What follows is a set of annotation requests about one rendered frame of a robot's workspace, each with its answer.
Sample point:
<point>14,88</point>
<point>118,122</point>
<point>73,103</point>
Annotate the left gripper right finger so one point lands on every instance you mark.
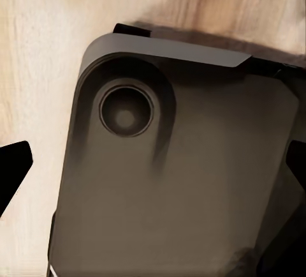
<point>296,161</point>

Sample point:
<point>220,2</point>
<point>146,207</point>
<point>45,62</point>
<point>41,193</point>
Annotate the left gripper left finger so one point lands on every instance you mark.
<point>15,161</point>

